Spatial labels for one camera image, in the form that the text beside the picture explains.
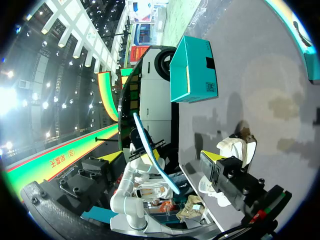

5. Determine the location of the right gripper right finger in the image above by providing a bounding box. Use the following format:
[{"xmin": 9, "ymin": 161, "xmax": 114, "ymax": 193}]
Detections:
[{"xmin": 199, "ymin": 149, "xmax": 266, "ymax": 212}]

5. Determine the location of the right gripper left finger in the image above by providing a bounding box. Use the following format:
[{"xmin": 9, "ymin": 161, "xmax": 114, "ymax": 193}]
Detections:
[{"xmin": 59, "ymin": 150, "xmax": 125, "ymax": 201}]

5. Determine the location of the teal box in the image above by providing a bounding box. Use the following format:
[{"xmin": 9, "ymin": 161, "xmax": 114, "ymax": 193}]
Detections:
[
  {"xmin": 169, "ymin": 35, "xmax": 220, "ymax": 104},
  {"xmin": 303, "ymin": 46, "xmax": 320, "ymax": 85}
]

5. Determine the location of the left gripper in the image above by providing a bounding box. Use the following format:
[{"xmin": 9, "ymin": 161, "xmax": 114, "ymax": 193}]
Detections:
[{"xmin": 128, "ymin": 127, "xmax": 166, "ymax": 161}]

